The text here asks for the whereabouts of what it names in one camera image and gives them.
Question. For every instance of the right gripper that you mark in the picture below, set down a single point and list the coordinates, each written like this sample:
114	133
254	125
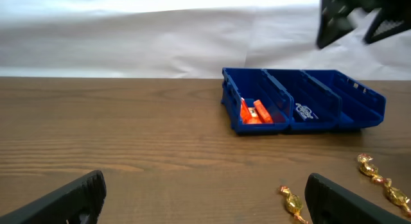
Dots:
391	0

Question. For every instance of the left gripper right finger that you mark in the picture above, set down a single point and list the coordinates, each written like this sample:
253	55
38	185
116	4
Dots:
337	204

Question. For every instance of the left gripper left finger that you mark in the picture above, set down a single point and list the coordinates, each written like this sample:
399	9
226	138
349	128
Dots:
70	201

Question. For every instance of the blue candy pack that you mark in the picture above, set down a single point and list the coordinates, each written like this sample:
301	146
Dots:
305	111

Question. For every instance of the orange candy box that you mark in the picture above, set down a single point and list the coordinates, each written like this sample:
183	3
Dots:
245	115
255	120
263	112

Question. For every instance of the blue tray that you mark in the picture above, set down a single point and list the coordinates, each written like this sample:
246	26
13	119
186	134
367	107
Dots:
257	86

